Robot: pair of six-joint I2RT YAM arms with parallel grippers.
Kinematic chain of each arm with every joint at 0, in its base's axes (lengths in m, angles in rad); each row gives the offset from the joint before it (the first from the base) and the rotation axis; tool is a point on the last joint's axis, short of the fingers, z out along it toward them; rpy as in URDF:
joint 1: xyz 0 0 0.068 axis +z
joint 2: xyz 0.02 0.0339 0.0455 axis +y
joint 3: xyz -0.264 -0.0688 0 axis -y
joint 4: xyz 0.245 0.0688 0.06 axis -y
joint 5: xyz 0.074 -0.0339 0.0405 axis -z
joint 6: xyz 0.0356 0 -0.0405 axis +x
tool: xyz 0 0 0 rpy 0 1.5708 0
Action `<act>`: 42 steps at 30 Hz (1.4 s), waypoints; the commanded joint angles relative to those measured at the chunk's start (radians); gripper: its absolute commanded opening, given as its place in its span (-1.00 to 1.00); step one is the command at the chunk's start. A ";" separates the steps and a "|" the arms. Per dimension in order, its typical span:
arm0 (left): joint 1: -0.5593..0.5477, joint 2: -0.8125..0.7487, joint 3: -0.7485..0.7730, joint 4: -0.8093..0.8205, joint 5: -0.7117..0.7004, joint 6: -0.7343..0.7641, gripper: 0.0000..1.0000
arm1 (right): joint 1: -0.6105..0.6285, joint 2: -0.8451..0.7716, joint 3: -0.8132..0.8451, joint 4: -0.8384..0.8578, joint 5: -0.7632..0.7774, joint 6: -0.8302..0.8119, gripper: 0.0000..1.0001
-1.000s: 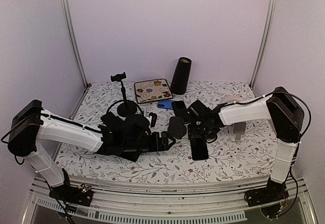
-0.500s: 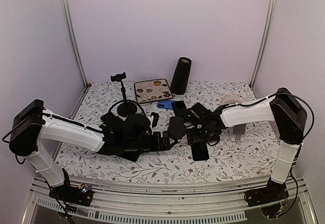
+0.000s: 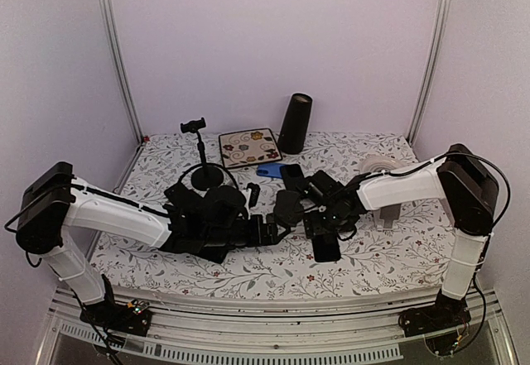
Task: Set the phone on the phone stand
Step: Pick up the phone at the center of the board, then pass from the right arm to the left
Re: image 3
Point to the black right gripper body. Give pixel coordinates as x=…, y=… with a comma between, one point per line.
x=330, y=224

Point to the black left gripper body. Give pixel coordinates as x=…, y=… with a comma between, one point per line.
x=257, y=237

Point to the black phone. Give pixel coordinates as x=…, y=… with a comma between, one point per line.
x=326, y=248
x=293, y=177

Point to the dark grey folding phone stand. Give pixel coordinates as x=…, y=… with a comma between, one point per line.
x=288, y=210

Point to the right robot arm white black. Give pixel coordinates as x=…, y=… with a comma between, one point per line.
x=461, y=180

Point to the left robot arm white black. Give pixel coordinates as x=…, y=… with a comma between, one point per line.
x=207, y=226

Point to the blue phone face down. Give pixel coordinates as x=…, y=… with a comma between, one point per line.
x=270, y=170

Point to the black tall phone holder stand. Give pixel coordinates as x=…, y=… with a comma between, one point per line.
x=204, y=175

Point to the floral square ceramic plate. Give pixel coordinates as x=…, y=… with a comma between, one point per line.
x=248, y=148

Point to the black cylindrical speaker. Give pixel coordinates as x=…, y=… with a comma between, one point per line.
x=295, y=123

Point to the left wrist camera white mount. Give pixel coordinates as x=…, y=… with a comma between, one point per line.
x=252, y=192

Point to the black clamp phone mount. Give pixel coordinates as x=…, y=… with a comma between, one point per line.
x=214, y=251

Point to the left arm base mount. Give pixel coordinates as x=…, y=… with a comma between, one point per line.
x=132, y=318

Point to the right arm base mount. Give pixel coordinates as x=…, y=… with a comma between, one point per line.
x=444, y=313

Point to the right aluminium frame post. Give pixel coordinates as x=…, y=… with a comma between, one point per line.
x=441, y=16

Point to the aluminium frame post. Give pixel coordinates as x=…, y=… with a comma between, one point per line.
x=441, y=16
x=110, y=27

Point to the left aluminium frame post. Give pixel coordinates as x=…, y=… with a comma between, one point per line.
x=110, y=27

